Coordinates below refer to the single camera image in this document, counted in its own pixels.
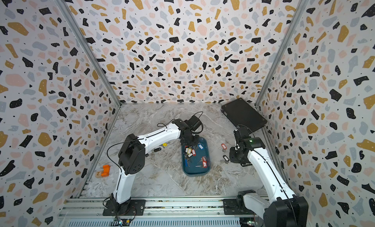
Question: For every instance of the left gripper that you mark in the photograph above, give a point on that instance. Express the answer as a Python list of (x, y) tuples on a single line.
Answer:
[(196, 143)]

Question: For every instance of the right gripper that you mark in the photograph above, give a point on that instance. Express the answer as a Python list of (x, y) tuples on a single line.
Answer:
[(232, 158)]

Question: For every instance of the black tag key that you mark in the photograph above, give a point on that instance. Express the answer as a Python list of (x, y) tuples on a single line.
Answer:
[(225, 159)]

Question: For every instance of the red tag key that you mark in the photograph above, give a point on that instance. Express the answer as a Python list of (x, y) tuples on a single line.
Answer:
[(224, 148)]

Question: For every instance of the teal storage box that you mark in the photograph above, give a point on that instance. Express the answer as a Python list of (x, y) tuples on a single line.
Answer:
[(193, 171)]

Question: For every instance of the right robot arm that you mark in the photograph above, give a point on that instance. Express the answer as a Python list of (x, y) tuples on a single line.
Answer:
[(283, 208)]

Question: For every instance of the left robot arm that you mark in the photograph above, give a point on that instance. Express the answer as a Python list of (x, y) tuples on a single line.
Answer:
[(132, 154)]

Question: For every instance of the pile of keys in box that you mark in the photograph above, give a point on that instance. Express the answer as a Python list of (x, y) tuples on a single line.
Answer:
[(195, 156)]

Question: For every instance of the black laptop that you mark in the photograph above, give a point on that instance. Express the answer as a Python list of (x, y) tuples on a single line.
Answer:
[(241, 113)]

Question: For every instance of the orange object on table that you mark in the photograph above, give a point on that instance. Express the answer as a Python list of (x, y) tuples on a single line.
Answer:
[(103, 172)]

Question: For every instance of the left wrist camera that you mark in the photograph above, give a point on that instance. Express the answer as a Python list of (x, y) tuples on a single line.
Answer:
[(195, 125)]

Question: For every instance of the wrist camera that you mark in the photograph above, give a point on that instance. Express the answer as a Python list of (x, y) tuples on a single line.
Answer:
[(240, 134), (195, 125)]

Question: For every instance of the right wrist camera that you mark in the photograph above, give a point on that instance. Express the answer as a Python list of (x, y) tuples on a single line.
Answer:
[(240, 134)]

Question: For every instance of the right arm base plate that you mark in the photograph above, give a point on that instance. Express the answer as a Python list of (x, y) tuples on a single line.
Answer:
[(232, 207)]

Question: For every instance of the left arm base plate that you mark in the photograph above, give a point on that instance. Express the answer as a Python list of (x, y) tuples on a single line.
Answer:
[(132, 207)]

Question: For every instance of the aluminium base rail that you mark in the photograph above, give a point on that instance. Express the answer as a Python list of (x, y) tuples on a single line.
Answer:
[(186, 211)]

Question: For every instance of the right aluminium corner post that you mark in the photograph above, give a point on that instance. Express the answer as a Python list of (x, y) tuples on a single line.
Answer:
[(287, 38)]

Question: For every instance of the aluminium corner post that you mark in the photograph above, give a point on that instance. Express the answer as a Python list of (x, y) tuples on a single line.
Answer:
[(287, 38), (83, 43)]

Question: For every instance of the left aluminium corner post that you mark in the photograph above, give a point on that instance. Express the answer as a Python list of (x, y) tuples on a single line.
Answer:
[(83, 43)]

